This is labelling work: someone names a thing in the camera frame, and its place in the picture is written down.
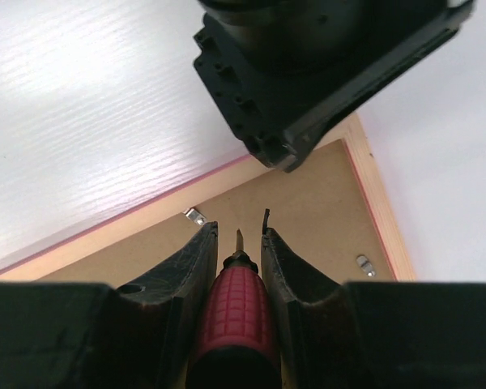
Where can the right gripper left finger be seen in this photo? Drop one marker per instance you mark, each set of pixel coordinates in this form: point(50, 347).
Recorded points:
point(91, 335)

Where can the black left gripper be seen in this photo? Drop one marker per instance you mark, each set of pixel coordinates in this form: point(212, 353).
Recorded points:
point(284, 73)

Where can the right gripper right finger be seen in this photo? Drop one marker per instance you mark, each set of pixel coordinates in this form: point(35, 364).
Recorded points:
point(373, 334)

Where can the red handled screwdriver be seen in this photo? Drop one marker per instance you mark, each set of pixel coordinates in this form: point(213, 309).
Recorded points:
point(236, 344)

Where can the pink picture frame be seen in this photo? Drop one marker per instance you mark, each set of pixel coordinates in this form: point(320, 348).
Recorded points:
point(197, 192)

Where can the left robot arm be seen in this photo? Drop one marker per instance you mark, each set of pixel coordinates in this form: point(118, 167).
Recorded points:
point(285, 73)

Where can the metal retaining clip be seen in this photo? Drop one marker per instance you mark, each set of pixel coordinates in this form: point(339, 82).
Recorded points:
point(366, 266)
point(195, 216)

